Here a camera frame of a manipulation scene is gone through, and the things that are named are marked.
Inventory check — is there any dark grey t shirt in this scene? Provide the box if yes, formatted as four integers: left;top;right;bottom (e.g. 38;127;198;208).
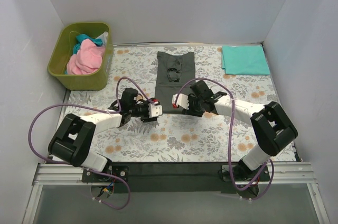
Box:
155;52;195;114

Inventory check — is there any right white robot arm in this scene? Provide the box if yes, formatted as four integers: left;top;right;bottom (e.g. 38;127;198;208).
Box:
172;79;298;181

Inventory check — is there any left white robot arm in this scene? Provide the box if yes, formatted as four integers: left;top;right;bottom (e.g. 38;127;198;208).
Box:
48;88;162;182

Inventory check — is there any floral patterned table mat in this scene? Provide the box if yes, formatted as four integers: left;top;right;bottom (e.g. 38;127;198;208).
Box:
61;46;277;162

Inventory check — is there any folded teal t shirt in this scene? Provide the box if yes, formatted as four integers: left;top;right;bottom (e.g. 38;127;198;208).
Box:
221;45;270;76

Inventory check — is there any pink t shirt in bin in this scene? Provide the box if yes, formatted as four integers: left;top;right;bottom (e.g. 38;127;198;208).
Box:
66;39;105;75

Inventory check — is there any white plastic bag in bin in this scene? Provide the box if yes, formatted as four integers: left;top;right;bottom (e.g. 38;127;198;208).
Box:
97;31;108;46

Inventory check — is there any teal cloth in bin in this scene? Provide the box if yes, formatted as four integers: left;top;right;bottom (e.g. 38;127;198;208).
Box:
73;34;105;54

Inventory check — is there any green plastic laundry bin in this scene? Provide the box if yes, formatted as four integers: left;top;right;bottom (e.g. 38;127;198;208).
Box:
47;22;113;91

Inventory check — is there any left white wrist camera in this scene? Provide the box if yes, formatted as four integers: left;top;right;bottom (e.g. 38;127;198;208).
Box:
148;99;163;118

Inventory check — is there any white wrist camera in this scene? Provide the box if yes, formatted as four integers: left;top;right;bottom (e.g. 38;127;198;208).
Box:
172;94;189;110
148;99;163;118

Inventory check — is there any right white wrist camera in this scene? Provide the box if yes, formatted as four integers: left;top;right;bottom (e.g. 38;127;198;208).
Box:
172;94;189;110

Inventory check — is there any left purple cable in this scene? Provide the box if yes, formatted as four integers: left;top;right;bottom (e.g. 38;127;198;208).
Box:
28;76;157;210

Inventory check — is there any purple cable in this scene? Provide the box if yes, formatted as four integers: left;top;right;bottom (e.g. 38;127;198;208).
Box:
28;76;157;210
175;77;275;201

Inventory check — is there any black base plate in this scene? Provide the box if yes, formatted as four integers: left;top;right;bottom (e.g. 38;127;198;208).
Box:
81;162;271;193

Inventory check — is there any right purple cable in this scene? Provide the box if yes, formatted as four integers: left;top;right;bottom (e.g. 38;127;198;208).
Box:
175;77;275;201

